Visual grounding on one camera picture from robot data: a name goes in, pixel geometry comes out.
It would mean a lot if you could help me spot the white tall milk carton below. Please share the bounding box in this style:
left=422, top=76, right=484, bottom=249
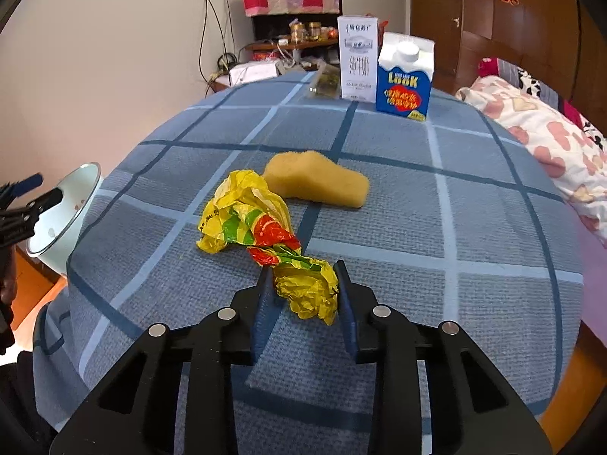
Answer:
left=338, top=16, right=379, bottom=104

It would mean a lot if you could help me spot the heart pattern quilt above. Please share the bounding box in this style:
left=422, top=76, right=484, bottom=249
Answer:
left=456, top=76, right=607, bottom=242

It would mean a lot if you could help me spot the blue white LOOK carton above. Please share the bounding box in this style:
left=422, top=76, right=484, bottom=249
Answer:
left=376, top=32, right=435, bottom=121

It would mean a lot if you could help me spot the yellow plastic bag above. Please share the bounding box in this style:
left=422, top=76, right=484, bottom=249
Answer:
left=197, top=169, right=338, bottom=326

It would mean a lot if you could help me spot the blue plaid tablecloth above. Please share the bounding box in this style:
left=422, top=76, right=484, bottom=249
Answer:
left=34, top=73, right=582, bottom=454

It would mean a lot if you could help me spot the pink bed sheet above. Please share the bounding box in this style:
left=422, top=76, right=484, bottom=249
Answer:
left=575, top=218, right=607, bottom=346

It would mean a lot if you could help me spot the white box on cabinet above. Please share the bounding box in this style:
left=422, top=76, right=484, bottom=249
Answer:
left=230, top=60, right=280, bottom=86

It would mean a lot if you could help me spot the yellow sponge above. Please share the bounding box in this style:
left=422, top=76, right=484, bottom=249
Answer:
left=263, top=151, right=370, bottom=209

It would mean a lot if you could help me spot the black white pillow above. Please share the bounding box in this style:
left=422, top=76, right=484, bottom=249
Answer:
left=477, top=56, right=606, bottom=153

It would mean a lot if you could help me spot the wooden tv cabinet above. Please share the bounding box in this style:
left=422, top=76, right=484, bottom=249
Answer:
left=207, top=39, right=338, bottom=93

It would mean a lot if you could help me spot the wooden wardrobe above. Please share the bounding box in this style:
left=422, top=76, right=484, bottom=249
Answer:
left=409, top=0, right=607, bottom=130

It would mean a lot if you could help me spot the wooden door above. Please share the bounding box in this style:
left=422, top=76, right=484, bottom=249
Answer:
left=410, top=0, right=462, bottom=94

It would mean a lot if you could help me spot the light blue enamel basin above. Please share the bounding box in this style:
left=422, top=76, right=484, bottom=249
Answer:
left=26, top=162, right=103, bottom=276

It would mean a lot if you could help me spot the orange plastic bag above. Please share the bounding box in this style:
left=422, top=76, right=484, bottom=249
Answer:
left=377, top=20, right=389, bottom=40

